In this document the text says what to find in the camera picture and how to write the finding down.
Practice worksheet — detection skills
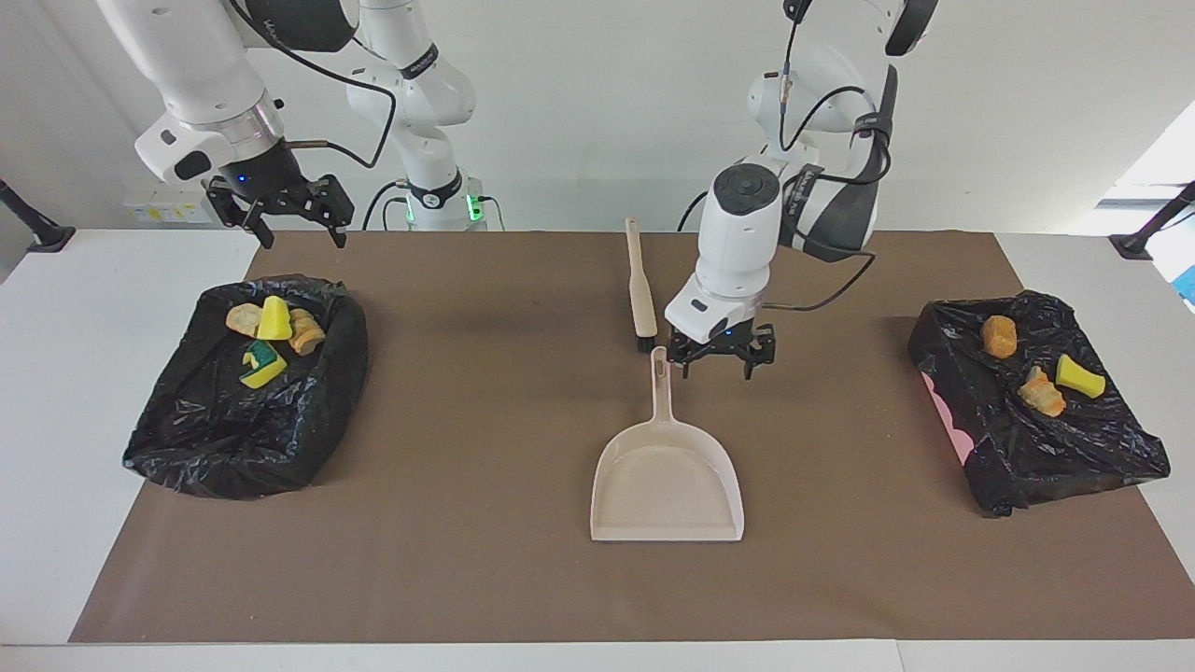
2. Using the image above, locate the beige hand brush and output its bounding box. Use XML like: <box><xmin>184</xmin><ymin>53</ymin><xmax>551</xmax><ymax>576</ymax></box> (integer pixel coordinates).
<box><xmin>624</xmin><ymin>217</ymin><xmax>659</xmax><ymax>353</ymax></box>

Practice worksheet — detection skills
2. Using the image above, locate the yellow sponge piece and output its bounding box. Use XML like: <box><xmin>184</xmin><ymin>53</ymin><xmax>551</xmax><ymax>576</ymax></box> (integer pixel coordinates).
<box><xmin>1056</xmin><ymin>354</ymin><xmax>1107</xmax><ymax>399</ymax></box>
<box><xmin>258</xmin><ymin>296</ymin><xmax>294</xmax><ymax>342</ymax></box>
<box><xmin>239</xmin><ymin>341</ymin><xmax>288</xmax><ymax>390</ymax></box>

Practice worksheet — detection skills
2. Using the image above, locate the large pale stone chunk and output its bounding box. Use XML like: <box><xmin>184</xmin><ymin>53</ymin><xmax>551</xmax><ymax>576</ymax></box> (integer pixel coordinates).
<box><xmin>288</xmin><ymin>309</ymin><xmax>328</xmax><ymax>357</ymax></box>

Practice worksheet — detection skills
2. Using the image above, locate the beige plastic dustpan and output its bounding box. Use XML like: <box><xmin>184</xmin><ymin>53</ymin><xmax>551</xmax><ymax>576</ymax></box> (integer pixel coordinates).
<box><xmin>590</xmin><ymin>346</ymin><xmax>746</xmax><ymax>543</ymax></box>

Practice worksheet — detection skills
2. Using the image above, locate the brown potato-shaped lump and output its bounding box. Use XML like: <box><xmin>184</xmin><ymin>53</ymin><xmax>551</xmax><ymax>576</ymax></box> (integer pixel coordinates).
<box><xmin>981</xmin><ymin>315</ymin><xmax>1019</xmax><ymax>359</ymax></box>

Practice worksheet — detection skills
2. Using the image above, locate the pink plastic bin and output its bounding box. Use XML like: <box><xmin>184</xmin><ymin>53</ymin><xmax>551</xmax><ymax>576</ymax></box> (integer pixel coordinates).
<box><xmin>920</xmin><ymin>371</ymin><xmax>977</xmax><ymax>468</ymax></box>

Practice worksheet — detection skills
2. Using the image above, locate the black plastic trash bag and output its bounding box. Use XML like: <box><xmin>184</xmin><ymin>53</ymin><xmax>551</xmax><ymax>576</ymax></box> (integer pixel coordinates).
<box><xmin>121</xmin><ymin>273</ymin><xmax>372</xmax><ymax>501</ymax></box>
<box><xmin>907</xmin><ymin>289</ymin><xmax>1172</xmax><ymax>517</ymax></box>

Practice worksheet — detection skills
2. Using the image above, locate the brown table mat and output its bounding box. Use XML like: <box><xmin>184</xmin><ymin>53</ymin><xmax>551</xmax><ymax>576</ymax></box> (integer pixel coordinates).
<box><xmin>68</xmin><ymin>231</ymin><xmax>1195</xmax><ymax>645</ymax></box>

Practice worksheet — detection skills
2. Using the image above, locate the white wall socket box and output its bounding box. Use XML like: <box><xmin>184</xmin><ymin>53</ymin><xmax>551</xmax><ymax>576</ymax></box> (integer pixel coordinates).
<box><xmin>123</xmin><ymin>190</ymin><xmax>218</xmax><ymax>226</ymax></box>

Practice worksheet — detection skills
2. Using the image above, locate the black camera stand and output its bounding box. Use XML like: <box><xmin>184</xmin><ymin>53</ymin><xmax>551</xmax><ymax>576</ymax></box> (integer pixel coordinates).
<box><xmin>1109</xmin><ymin>180</ymin><xmax>1195</xmax><ymax>260</ymax></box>
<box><xmin>0</xmin><ymin>177</ymin><xmax>76</xmax><ymax>253</ymax></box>

